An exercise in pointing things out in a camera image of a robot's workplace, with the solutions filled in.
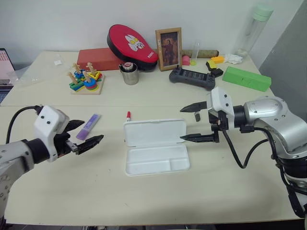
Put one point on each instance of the pink block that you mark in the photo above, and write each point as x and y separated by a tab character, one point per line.
185	60

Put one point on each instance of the red marker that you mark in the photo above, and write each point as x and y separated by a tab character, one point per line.
128	115

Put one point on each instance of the orange block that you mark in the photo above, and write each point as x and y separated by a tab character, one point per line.
217	59

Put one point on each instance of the green rectangular box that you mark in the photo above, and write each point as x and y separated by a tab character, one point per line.
244	77

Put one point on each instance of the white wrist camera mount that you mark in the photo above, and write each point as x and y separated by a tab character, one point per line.
46	124
221	100

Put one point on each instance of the laptop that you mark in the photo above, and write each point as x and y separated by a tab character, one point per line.
4	62

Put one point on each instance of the red rectangular box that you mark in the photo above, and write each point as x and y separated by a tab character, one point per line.
96	58

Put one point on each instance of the small yellow-green piece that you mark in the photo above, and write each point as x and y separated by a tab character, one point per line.
192	63

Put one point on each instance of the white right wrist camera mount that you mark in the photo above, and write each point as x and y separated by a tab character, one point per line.
221	100

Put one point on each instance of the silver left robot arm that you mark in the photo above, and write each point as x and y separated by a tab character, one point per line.
12	155

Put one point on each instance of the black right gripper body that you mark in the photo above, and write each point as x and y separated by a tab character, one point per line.
214	128

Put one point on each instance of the clear plastic bag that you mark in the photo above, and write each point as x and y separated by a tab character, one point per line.
36	72

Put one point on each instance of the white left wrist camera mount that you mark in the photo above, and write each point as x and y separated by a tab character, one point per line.
46	124

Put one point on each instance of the clear bottle with green lid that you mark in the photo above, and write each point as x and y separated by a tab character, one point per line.
254	31

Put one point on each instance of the stainless steel cup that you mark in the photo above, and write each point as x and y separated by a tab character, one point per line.
130	77

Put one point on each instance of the colourful wooden stacking toy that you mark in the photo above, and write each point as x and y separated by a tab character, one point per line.
86	82

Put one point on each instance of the red capped item in cup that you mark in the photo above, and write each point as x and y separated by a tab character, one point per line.
127	65

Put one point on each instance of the white plastic pencil case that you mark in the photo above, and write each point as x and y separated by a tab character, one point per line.
153	134

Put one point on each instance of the brown cardboard roll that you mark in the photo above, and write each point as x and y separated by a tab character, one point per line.
206	53

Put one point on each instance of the dark grey game controller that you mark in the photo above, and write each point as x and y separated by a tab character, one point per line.
192	76

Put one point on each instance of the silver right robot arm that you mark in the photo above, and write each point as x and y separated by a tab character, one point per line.
268	112

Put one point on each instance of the wooden picture frame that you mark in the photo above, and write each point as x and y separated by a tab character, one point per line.
169	48

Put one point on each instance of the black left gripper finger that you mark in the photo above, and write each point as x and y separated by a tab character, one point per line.
75	124
92	141

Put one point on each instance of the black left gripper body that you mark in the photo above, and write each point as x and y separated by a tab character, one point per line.
62	143

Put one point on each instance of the red black boxing pad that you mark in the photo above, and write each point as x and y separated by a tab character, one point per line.
117	36

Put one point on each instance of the yellow black small toy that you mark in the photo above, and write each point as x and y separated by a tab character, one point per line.
211	64

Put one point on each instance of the clear plastic tube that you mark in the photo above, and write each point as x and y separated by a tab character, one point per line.
196	51

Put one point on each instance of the crumpled white tissue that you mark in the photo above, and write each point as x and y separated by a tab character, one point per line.
232	59

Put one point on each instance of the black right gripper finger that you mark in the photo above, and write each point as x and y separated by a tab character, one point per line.
196	138
194	107

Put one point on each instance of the purple marker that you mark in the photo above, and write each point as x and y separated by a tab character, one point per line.
87	127

